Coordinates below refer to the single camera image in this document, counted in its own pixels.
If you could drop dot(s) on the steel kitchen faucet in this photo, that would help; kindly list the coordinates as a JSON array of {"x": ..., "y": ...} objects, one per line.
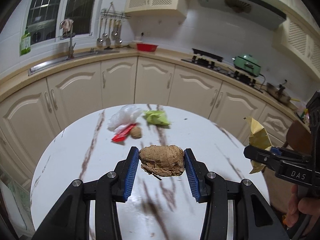
[{"x": 70, "y": 50}]

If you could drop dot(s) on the person's right hand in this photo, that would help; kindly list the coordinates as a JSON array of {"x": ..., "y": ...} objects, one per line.
[{"x": 307, "y": 205}]

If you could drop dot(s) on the cream base cabinets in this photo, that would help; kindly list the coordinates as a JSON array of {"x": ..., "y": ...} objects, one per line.
[{"x": 155, "y": 85}]

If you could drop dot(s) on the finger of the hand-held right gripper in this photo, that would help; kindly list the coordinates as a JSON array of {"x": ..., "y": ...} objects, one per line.
[
  {"x": 275, "y": 150},
  {"x": 260, "y": 156}
]

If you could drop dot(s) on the round brown nut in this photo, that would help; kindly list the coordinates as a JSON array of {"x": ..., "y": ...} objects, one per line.
[{"x": 137, "y": 132}]

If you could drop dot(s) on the green snack wrapper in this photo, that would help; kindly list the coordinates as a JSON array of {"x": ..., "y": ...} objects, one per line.
[{"x": 156, "y": 117}]

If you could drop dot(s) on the stainless steel sink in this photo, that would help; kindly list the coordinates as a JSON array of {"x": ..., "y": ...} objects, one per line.
[{"x": 75, "y": 56}]

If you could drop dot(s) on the yellow paper wrapper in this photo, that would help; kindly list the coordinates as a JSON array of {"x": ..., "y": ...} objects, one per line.
[{"x": 260, "y": 135}]

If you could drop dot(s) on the clear plastic bag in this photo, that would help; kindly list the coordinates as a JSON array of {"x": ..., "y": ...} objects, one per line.
[{"x": 125, "y": 116}]

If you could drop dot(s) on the black glass gas stove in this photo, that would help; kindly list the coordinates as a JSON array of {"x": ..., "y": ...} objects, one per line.
[{"x": 225, "y": 71}]

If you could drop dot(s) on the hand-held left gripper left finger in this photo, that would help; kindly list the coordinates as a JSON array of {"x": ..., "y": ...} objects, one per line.
[{"x": 131, "y": 175}]

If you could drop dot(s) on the red snack wrapper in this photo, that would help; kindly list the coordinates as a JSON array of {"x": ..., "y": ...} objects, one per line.
[{"x": 122, "y": 135}]

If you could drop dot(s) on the brown wrinkled lump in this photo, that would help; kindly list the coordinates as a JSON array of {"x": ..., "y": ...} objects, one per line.
[{"x": 162, "y": 160}]

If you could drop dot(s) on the green electric cooking pot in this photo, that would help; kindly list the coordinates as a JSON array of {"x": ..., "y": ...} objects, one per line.
[{"x": 247, "y": 65}]

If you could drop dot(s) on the hanging steel utensil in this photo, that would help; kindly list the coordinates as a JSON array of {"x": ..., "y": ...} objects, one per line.
[
  {"x": 115, "y": 33},
  {"x": 100, "y": 41},
  {"x": 105, "y": 33},
  {"x": 119, "y": 40},
  {"x": 108, "y": 41}
]

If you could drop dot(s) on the dark kitchen window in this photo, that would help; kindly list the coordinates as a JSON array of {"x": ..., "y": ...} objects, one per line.
[{"x": 77, "y": 7}]

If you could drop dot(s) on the red plastic basin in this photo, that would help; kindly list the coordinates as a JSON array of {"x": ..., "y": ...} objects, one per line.
[{"x": 147, "y": 48}]

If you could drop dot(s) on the green dish soap bottle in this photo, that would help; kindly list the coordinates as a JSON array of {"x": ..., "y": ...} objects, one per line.
[{"x": 25, "y": 43}]

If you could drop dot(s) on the black induction cooker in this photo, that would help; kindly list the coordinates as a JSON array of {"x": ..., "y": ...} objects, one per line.
[{"x": 207, "y": 54}]

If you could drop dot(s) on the pink cloth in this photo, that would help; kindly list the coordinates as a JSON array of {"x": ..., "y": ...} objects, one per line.
[{"x": 67, "y": 25}]

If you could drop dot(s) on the steel cooking pot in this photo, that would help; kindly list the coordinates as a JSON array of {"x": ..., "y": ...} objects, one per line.
[{"x": 278, "y": 93}]

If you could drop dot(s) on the metal utensil rack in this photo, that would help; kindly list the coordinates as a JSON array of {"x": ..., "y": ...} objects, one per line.
[{"x": 115, "y": 15}]

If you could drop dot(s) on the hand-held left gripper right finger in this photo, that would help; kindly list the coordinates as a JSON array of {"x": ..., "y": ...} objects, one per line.
[{"x": 192, "y": 175}]

